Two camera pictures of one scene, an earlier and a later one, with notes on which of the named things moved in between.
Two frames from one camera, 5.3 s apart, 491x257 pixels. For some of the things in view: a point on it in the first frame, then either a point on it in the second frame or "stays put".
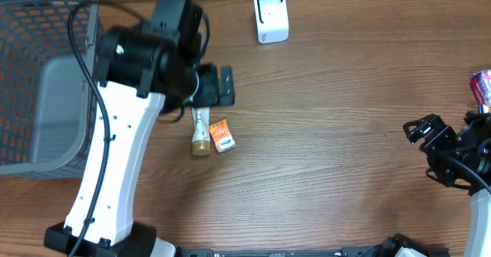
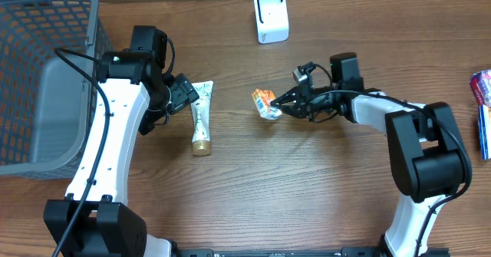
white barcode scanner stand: [271, 17] stays put
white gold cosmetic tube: [201, 130] stays put
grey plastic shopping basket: [47, 100] stays put
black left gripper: [212, 95] → [183, 92]
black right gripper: [442, 132] → [302, 104]
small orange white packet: [222, 136] → [262, 99]
